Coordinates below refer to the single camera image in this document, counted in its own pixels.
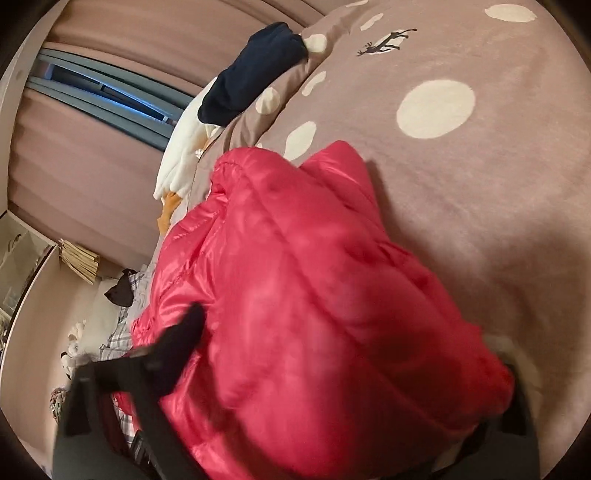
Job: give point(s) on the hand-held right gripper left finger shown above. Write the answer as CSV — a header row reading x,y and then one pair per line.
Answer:
x,y
175,344

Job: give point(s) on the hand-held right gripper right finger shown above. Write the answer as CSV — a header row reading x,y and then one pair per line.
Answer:
x,y
519,401

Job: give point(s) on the red puffer jacket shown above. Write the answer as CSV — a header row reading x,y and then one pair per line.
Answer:
x,y
314,323

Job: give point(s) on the plaid pillow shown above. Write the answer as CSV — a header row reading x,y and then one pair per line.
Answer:
x,y
117,339

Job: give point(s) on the black small cloth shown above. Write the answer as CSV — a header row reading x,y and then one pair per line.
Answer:
x,y
120,290

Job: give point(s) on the pink curtain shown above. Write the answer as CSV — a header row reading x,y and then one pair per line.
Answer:
x,y
92,184

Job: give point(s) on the white plush goose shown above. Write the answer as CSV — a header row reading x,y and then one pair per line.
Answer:
x,y
184,147

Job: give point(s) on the brown polka dot bed sheet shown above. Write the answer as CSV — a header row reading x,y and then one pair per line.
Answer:
x,y
485,207

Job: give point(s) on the grey and brown dotted quilt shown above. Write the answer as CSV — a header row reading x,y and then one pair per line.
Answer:
x,y
258,120

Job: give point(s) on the navy garment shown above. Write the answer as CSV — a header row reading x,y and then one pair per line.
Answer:
x,y
249,74

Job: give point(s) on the beige wall cabinet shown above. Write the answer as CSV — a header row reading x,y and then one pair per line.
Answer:
x,y
23,267

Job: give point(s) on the window with grey frame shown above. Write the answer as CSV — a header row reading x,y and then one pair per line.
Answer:
x,y
111,97

